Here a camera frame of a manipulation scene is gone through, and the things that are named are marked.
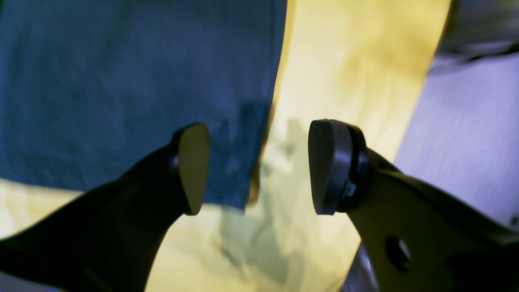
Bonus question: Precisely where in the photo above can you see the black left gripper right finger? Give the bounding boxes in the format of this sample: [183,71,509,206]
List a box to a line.
[308,119,519,292]

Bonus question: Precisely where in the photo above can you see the dark green long-sleeve shirt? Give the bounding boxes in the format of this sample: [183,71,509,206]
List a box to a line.
[0,0,287,209]

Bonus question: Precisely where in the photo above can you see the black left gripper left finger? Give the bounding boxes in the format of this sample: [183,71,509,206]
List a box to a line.
[0,123,210,292]

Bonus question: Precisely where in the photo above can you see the yellow table cloth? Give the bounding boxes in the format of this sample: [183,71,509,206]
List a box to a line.
[1,0,448,292]

